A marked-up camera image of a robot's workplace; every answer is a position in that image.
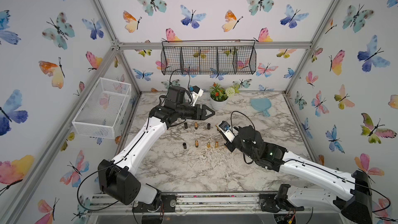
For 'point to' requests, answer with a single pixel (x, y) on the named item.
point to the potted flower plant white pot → (218, 95)
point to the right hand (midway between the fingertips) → (224, 127)
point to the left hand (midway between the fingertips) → (211, 111)
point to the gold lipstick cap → (209, 145)
